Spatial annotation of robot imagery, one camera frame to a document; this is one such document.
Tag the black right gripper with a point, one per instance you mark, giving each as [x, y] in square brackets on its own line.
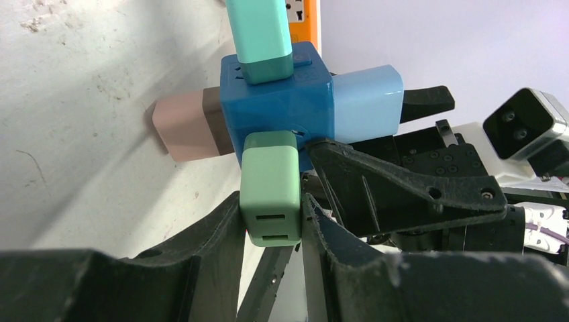
[439, 182]

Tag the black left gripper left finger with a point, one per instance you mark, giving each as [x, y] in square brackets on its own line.
[192, 276]

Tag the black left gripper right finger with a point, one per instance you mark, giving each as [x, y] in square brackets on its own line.
[348, 280]

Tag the light blue plug charger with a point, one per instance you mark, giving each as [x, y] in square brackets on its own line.
[368, 104]

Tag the blue cube socket adapter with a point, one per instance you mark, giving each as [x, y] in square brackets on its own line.
[302, 103]

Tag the light green plug charger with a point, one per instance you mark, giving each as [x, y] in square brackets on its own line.
[270, 201]

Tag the pink brown plug charger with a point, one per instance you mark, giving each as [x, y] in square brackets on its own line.
[192, 126]

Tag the teal plug charger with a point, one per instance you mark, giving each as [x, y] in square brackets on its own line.
[261, 34]

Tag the orange power strip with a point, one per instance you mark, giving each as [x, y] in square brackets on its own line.
[304, 21]

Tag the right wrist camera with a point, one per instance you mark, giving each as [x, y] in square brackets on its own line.
[531, 126]

